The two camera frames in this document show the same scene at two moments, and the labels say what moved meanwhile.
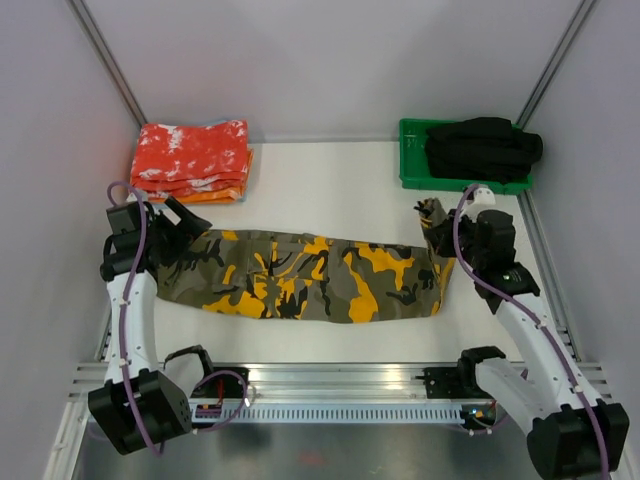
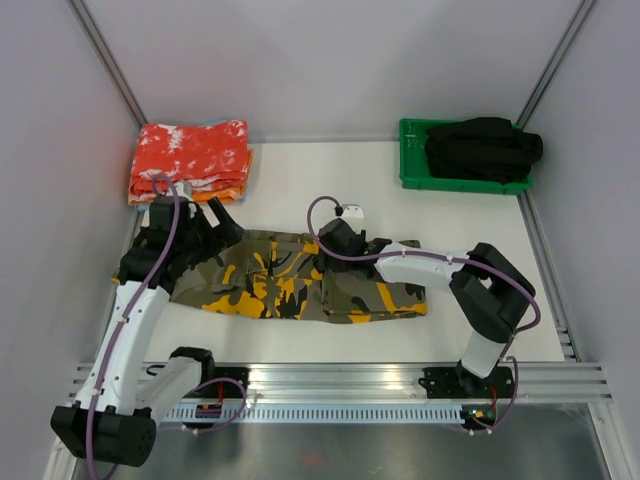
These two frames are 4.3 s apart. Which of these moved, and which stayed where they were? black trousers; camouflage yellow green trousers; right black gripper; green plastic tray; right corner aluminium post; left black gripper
Moved: right black gripper; left black gripper
Stayed: right corner aluminium post; black trousers; green plastic tray; camouflage yellow green trousers
